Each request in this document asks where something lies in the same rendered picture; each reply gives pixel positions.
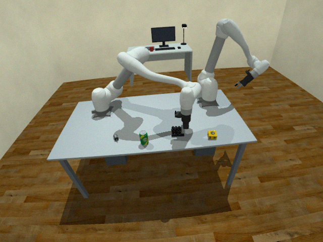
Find green and yellow drink can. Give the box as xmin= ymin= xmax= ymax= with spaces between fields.
xmin=139 ymin=131 xmax=148 ymax=145

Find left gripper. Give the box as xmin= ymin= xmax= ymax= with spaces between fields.
xmin=235 ymin=69 xmax=259 ymax=89

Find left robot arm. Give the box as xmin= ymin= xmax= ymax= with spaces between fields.
xmin=197 ymin=19 xmax=270 ymax=107

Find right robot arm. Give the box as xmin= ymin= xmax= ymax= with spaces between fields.
xmin=91 ymin=47 xmax=201 ymax=117

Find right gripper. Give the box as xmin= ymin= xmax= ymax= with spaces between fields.
xmin=175 ymin=108 xmax=192 ymax=134

